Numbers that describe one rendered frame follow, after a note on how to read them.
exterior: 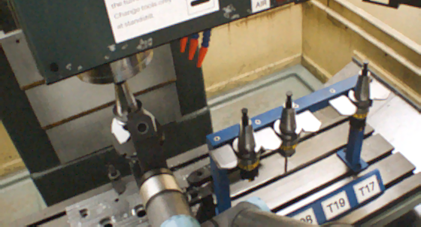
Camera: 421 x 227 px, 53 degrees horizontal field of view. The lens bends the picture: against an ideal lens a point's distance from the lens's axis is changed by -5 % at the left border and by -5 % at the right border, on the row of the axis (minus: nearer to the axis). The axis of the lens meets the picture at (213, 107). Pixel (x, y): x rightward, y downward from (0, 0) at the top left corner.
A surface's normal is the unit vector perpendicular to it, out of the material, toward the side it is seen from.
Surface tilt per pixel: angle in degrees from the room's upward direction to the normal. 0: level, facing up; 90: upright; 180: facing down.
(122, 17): 90
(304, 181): 0
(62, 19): 90
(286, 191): 0
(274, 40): 90
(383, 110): 24
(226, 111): 0
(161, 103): 90
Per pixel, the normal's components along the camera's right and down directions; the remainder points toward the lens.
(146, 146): 0.31, 0.07
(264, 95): -0.11, -0.76
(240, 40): 0.43, 0.55
